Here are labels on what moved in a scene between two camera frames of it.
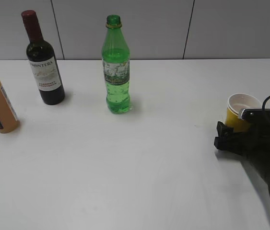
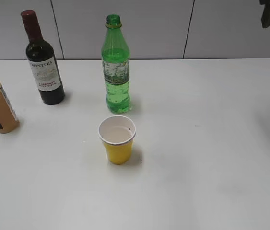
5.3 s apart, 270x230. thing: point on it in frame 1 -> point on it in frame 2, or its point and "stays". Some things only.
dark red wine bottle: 41,58 stays
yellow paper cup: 236,103 -> 117,133
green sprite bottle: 116,62 stays
